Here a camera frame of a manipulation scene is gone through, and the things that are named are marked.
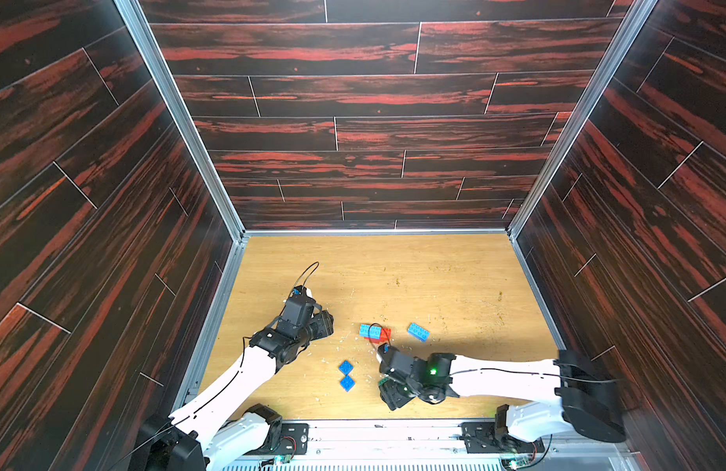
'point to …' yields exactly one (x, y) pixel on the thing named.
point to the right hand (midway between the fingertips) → (391, 385)
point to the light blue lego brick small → (418, 332)
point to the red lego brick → (384, 339)
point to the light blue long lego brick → (375, 332)
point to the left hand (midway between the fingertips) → (329, 320)
